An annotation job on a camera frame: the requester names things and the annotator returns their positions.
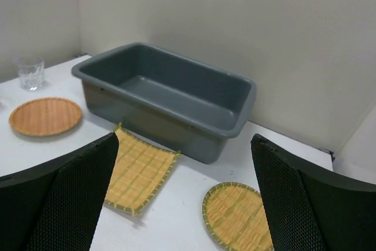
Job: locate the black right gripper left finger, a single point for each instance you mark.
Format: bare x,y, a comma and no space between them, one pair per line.
56,205

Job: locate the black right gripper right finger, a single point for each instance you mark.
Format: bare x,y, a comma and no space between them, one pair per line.
309,207

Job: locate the round green-rimmed bamboo tray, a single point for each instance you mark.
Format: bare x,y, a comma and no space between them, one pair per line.
234,216

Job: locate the rectangular bamboo mat tray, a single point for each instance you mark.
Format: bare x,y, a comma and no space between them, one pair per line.
140,171

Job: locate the grey plastic bin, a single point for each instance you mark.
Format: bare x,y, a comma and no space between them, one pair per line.
182,104

